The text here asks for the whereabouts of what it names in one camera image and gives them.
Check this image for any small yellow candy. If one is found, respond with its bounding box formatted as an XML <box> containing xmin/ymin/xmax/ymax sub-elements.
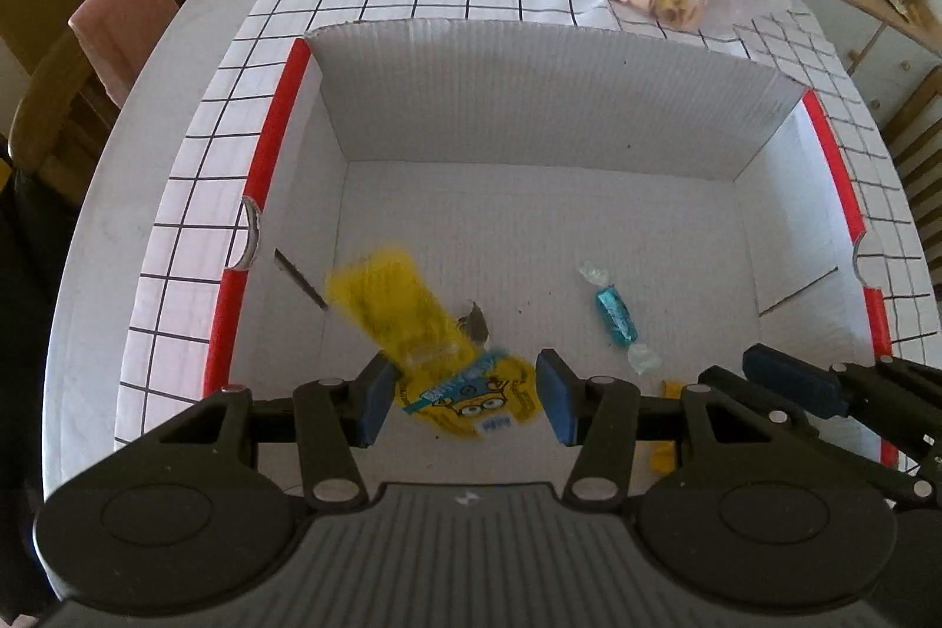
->
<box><xmin>648</xmin><ymin>379</ymin><xmax>685</xmax><ymax>477</ymax></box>

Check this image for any blue candy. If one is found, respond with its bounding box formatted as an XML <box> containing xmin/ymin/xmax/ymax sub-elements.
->
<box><xmin>578</xmin><ymin>261</ymin><xmax>661</xmax><ymax>376</ymax></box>

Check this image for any yellow minion snack packet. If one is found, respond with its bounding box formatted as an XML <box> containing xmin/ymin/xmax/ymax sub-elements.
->
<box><xmin>326</xmin><ymin>248</ymin><xmax>541</xmax><ymax>440</ymax></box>

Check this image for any dark brown snack packet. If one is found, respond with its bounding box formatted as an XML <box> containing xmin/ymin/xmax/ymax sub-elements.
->
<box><xmin>458</xmin><ymin>301</ymin><xmax>490</xmax><ymax>349</ymax></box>

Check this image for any red cardboard box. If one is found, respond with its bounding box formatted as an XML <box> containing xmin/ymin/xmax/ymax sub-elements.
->
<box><xmin>201</xmin><ymin>16</ymin><xmax>901</xmax><ymax>497</ymax></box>

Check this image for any right wooden chair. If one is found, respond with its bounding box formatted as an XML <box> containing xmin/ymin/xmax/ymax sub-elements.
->
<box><xmin>881</xmin><ymin>65</ymin><xmax>942</xmax><ymax>295</ymax></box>

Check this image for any wooden chair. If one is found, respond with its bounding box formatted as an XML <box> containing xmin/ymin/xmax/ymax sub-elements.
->
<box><xmin>881</xmin><ymin>65</ymin><xmax>942</xmax><ymax>295</ymax></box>
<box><xmin>8</xmin><ymin>0</ymin><xmax>185</xmax><ymax>207</ymax></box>

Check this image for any white drawer cabinet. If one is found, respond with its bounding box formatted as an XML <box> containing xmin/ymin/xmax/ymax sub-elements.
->
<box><xmin>801</xmin><ymin>0</ymin><xmax>940</xmax><ymax>126</ymax></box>

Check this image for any left wooden chair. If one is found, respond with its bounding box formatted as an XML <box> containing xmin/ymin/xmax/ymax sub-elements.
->
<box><xmin>8</xmin><ymin>0</ymin><xmax>185</xmax><ymax>207</ymax></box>

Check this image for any pink cloth on chair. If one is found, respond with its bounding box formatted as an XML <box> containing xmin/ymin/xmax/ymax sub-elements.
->
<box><xmin>69</xmin><ymin>0</ymin><xmax>179</xmax><ymax>108</ymax></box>

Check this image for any checkered white tablecloth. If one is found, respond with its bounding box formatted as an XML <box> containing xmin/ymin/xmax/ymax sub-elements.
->
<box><xmin>115</xmin><ymin>0</ymin><xmax>940</xmax><ymax>443</ymax></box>

